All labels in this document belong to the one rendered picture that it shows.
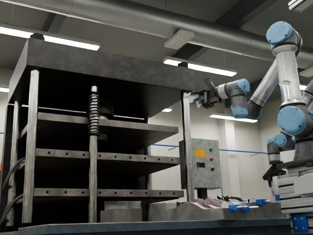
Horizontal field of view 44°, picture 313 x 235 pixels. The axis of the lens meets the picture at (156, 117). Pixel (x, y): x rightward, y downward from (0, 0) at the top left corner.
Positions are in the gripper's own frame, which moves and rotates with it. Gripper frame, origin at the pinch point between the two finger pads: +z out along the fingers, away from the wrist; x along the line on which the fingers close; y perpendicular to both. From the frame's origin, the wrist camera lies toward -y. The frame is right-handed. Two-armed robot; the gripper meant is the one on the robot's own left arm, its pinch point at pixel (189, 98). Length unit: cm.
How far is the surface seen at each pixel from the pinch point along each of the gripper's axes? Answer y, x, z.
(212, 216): 63, 10, -8
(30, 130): 12, -38, 94
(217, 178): 16, 109, 49
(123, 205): 49, 30, 75
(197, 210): 59, 11, 1
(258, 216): 59, 44, -17
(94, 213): 57, 9, 80
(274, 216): 57, 55, -21
